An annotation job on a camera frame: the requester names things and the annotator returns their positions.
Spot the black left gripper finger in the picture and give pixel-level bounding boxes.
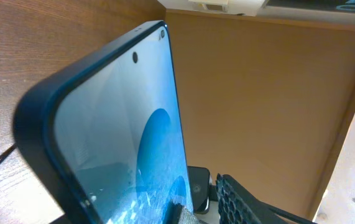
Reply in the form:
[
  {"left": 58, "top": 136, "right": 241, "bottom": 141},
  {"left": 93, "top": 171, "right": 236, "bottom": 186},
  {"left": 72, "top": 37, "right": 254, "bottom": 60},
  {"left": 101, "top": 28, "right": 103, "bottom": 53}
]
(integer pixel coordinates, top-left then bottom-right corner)
[{"left": 215, "top": 174, "right": 315, "bottom": 224}]

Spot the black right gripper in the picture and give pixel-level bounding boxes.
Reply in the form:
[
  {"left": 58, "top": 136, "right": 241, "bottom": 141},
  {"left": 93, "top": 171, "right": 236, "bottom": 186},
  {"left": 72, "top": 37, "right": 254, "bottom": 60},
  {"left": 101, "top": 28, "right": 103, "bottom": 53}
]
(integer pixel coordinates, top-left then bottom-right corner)
[{"left": 188, "top": 166, "right": 218, "bottom": 214}]

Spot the blue Galaxy smartphone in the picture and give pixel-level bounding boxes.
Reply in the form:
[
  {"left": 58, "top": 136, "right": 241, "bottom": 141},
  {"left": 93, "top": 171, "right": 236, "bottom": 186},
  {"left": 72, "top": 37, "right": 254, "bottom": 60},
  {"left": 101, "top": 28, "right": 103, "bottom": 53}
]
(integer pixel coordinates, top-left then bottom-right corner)
[{"left": 12, "top": 21, "right": 193, "bottom": 223}]

